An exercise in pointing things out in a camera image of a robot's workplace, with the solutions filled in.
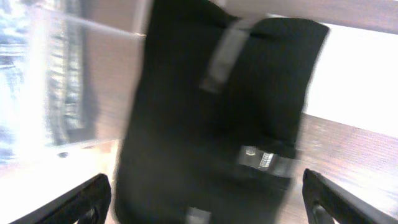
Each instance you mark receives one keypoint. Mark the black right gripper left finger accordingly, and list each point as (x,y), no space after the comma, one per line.
(87,203)

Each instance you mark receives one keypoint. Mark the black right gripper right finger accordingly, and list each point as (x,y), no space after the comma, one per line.
(327,203)

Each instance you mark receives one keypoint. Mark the black taped garment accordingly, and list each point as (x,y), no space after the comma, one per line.
(216,115)

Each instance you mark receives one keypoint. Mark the clear plastic storage bin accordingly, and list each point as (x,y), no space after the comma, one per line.
(69,69)

